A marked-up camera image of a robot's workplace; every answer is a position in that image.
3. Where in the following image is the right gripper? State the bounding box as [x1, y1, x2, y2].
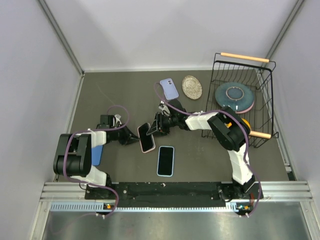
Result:
[147, 112, 179, 138]

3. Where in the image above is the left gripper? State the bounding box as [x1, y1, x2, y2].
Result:
[110, 122, 141, 146]

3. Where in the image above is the pink phone case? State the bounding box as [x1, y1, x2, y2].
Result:
[136, 122, 156, 154]

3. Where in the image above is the light blue phone case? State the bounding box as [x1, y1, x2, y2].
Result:
[156, 145, 175, 178]

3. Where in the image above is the purple-edged black phone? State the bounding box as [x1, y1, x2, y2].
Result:
[157, 146, 175, 176]

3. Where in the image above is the blue phone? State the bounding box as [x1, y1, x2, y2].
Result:
[91, 145, 103, 167]

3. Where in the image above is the lavender phone case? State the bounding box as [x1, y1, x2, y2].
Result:
[159, 78, 179, 101]

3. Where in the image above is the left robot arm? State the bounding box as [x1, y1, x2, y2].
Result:
[53, 114, 140, 199]

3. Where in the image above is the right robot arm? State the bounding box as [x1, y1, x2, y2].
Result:
[146, 99, 256, 198]

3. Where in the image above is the speckled oval dish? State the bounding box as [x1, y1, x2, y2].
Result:
[182, 75, 203, 100]

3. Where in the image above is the pink plate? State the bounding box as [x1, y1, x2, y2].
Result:
[235, 100, 255, 114]

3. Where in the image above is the blue glazed plate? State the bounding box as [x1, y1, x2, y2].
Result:
[214, 82, 255, 111]

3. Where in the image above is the orange bowl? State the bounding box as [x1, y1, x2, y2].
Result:
[242, 118, 251, 130]

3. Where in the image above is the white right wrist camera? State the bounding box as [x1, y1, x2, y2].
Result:
[158, 101, 170, 116]

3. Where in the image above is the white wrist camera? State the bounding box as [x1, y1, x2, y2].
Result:
[113, 114, 123, 128]
[158, 101, 170, 116]

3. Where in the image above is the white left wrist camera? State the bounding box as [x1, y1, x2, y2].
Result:
[113, 114, 123, 128]

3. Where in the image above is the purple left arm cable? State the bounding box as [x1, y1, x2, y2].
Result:
[63, 104, 130, 217]

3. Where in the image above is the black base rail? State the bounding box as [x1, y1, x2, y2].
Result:
[84, 181, 265, 208]

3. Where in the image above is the black wire dish rack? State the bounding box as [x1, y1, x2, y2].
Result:
[205, 52, 279, 139]

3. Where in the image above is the grey cable duct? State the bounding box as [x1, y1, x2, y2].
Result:
[50, 202, 249, 214]

